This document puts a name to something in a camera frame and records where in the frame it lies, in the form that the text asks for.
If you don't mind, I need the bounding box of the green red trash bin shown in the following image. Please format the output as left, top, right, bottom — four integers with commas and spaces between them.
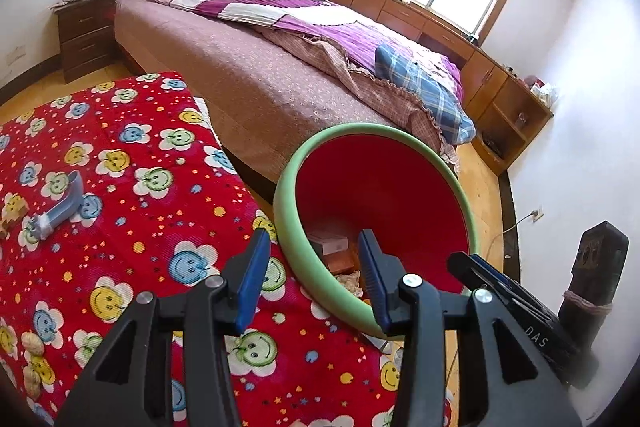
273, 122, 480, 337

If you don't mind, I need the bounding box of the red smiley flower blanket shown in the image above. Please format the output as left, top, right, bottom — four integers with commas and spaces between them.
1, 72, 401, 426

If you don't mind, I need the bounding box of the blue plaid pillow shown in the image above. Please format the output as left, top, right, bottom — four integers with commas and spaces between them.
375, 44, 476, 145

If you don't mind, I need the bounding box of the long wooden low cabinet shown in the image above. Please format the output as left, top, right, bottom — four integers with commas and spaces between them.
301, 0, 556, 178

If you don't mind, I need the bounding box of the peanut shell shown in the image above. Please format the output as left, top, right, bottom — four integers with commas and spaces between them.
21, 332, 44, 357
23, 365, 41, 400

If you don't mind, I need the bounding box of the wooden block piece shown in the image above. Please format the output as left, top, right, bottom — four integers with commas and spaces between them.
0, 194, 29, 239

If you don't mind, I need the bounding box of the large bed brown cover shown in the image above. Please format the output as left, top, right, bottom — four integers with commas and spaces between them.
115, 0, 459, 182

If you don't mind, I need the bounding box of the dark wooden nightstand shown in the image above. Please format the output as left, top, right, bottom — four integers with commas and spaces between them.
53, 0, 116, 83

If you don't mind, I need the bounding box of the purple white quilt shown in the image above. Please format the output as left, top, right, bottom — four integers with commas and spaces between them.
152, 0, 463, 98

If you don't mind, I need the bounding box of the dark wooden post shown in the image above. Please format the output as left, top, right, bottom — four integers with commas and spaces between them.
558, 221, 629, 389

